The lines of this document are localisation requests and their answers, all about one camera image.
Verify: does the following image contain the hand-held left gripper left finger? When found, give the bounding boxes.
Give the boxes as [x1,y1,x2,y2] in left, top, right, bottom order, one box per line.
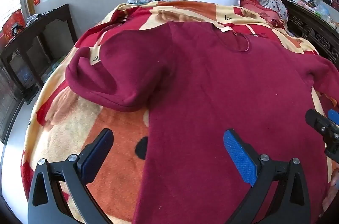
[28,128,114,224]

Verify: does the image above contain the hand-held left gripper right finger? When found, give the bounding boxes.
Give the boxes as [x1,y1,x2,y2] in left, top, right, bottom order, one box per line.
[223,129,311,224]

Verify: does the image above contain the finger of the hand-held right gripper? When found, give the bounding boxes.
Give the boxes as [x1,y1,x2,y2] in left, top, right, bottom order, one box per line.
[328,109,339,126]
[305,109,339,158]

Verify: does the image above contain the maroon sweater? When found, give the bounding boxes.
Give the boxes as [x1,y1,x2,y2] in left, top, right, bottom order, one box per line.
[65,20,339,224]

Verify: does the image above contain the person's right hand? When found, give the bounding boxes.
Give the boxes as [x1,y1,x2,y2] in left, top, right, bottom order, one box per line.
[329,168,339,187]

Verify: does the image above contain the orange red printed blanket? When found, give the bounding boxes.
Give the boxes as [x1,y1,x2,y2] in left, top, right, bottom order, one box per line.
[22,0,339,224]

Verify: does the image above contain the dark carved wooden headboard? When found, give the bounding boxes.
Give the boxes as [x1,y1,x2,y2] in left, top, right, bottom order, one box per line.
[278,0,339,63]

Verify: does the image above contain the pile of plastic bags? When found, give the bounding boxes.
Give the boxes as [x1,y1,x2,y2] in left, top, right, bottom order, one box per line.
[298,0,339,26]

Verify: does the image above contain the red ruffled pillow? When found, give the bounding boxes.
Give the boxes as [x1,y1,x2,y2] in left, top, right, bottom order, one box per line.
[240,0,288,29]

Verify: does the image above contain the dark wooden side table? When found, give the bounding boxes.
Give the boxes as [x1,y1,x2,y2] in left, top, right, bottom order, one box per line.
[0,4,78,105]

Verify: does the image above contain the red cardboard box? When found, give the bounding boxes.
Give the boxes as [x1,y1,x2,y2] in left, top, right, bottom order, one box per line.
[1,8,26,47]

